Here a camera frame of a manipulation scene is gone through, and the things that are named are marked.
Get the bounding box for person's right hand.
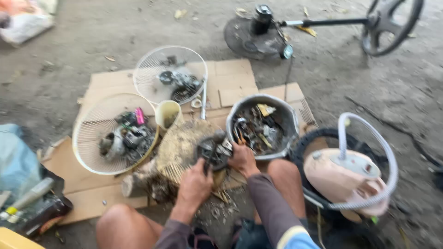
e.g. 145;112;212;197
227;141;261;178

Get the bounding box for person's left hand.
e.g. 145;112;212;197
175;158;214;212

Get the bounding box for black fan motor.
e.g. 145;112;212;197
195;130;233;173

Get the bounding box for heap of scrap parts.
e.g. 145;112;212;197
232;103;286;156

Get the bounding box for dirty cream fan grille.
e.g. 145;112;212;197
155;119;230;189

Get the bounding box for thin metal rod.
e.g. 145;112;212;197
200;77;208;120

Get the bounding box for person's right leg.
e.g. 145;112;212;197
254;158;308;225

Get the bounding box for person's leg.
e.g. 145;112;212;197
254;158;308;225
96;203;164;249

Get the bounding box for grey metal basin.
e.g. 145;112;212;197
226;94;300;161

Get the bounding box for cream plastic cup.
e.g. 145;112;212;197
155;100;183;135

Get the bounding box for brown cardboard sheet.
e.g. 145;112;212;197
42;59;317;225

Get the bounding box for wooden log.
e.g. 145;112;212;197
121;161;174;203

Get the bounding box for black rubber tyre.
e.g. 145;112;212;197
290;127;390;222

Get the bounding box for dark shorts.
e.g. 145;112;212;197
189;218;312;249

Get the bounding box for heap of grey fan motors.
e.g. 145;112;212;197
99;107;156;165

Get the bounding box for heap of black motor parts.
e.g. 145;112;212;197
157;55;204;104

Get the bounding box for person's left leg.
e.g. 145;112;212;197
96;203;164;249

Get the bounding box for pink garment steamer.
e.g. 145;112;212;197
302;112;399;218

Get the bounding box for black stand fan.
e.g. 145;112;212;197
223;0;425;61

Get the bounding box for black plastic bag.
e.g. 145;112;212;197
7;164;74;238

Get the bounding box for grey spray can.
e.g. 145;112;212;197
0;177;56;222

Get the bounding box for blue plastic bag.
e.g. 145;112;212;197
0;123;43;205

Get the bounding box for yellow plastic container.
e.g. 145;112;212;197
0;226;46;249

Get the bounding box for white sack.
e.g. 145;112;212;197
0;0;59;47

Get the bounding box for white wire fan grille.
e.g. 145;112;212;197
133;45;209;106

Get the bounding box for cream wire fan grille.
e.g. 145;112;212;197
72;93;160;176

